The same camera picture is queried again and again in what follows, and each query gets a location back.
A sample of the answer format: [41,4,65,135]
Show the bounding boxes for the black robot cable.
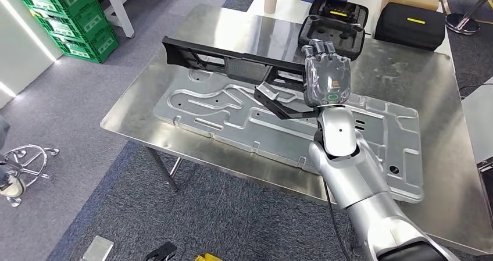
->
[323,180,353,261]

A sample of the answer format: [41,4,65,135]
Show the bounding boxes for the pale sheet metal panel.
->
[152,68,425,205]

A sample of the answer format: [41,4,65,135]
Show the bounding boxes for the seated person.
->
[0,115,27,199]

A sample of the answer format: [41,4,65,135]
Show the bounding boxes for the steel floor outlet box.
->
[80,235,115,261]

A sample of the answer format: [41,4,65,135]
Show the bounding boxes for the black mat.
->
[374,2,446,52]

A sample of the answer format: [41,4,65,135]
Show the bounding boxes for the chrome stool base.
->
[0,144,60,209]

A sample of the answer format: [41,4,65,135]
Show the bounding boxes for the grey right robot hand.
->
[301,40,352,108]

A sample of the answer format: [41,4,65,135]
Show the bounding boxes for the open black foam case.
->
[297,0,370,61]

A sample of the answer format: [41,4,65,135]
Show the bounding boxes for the grey steel side table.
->
[461,76,493,214]

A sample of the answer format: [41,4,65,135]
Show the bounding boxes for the steel workbench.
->
[100,3,493,257]

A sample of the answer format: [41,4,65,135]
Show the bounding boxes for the black licence plate holder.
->
[162,35,309,93]

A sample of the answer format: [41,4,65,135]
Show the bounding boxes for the black robot foot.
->
[144,241,178,261]

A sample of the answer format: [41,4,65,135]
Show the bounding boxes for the white table with legs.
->
[88,0,181,40]

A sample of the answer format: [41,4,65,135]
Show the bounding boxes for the chrome stanchion with base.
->
[445,0,493,36]

